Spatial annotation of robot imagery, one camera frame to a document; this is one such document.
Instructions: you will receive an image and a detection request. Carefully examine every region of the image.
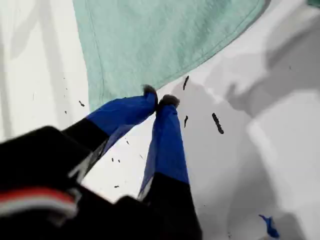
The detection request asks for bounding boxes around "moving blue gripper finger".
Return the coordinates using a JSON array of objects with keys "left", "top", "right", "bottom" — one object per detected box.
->
[{"left": 62, "top": 84, "right": 159, "bottom": 161}]

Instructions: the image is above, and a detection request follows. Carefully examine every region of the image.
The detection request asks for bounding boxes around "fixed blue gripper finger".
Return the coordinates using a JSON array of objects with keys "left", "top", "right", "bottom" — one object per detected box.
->
[{"left": 137, "top": 94, "right": 203, "bottom": 240}]

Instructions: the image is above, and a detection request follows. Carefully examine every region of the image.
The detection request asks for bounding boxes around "pale green T-shirt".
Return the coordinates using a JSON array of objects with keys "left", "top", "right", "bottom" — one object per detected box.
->
[{"left": 72, "top": 0, "right": 320, "bottom": 112}]

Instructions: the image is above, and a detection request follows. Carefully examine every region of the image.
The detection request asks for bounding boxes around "small blue tape scrap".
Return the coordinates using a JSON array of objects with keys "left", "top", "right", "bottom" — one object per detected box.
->
[{"left": 258, "top": 214, "right": 280, "bottom": 238}]

